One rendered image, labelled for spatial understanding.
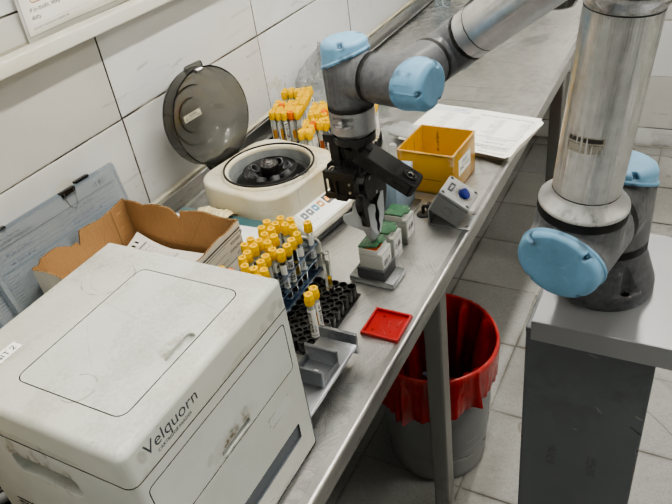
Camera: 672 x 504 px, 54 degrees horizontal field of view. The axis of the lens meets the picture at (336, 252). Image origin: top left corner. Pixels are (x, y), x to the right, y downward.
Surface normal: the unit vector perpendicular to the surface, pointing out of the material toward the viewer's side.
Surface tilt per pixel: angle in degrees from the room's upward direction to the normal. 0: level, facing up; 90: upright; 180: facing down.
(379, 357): 0
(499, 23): 107
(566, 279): 98
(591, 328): 1
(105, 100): 90
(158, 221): 87
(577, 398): 90
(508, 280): 0
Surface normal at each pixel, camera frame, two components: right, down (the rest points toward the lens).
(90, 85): 0.88, 0.17
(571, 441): -0.45, 0.56
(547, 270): -0.62, 0.62
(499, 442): -0.13, -0.81
